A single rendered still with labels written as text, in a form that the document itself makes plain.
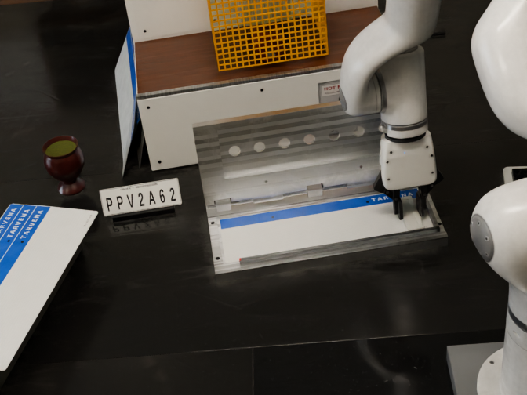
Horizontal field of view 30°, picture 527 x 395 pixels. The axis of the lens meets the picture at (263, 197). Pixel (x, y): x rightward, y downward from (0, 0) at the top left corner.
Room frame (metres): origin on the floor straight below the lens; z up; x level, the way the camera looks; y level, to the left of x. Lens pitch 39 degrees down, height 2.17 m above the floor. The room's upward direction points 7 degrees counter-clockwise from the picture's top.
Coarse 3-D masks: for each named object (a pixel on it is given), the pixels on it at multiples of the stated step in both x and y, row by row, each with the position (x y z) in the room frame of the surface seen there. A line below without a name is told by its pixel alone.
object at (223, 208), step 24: (312, 192) 1.52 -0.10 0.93; (336, 192) 1.53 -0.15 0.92; (360, 192) 1.52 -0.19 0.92; (216, 216) 1.50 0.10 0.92; (216, 240) 1.43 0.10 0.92; (408, 240) 1.36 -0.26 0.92; (432, 240) 1.35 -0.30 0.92; (216, 264) 1.36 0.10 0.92; (240, 264) 1.35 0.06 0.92; (264, 264) 1.34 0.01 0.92; (288, 264) 1.34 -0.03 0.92; (312, 264) 1.34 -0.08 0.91
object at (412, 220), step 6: (402, 198) 1.47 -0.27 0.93; (408, 198) 1.47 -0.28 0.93; (402, 204) 1.45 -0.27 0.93; (408, 204) 1.45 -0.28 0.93; (414, 204) 1.45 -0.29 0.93; (408, 210) 1.43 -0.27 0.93; (414, 210) 1.43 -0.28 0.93; (408, 216) 1.42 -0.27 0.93; (414, 216) 1.41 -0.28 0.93; (408, 222) 1.40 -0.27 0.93; (414, 222) 1.40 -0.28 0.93; (420, 222) 1.39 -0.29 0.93; (408, 228) 1.38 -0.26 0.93; (414, 228) 1.38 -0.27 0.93; (420, 228) 1.38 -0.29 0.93
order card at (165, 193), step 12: (168, 180) 1.58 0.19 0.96; (108, 192) 1.58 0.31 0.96; (120, 192) 1.58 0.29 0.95; (132, 192) 1.57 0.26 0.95; (144, 192) 1.57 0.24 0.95; (156, 192) 1.57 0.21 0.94; (168, 192) 1.57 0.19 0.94; (108, 204) 1.57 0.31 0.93; (120, 204) 1.56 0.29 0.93; (132, 204) 1.56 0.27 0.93; (144, 204) 1.56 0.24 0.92; (156, 204) 1.56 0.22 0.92; (168, 204) 1.56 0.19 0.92; (180, 204) 1.56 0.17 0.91
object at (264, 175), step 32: (192, 128) 1.54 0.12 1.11; (224, 128) 1.55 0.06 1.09; (256, 128) 1.55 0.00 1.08; (288, 128) 1.55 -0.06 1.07; (320, 128) 1.55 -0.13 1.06; (352, 128) 1.56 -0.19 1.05; (224, 160) 1.54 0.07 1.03; (256, 160) 1.54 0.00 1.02; (288, 160) 1.54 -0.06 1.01; (320, 160) 1.54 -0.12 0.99; (352, 160) 1.53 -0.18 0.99; (224, 192) 1.52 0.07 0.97; (256, 192) 1.52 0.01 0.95; (288, 192) 1.52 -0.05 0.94
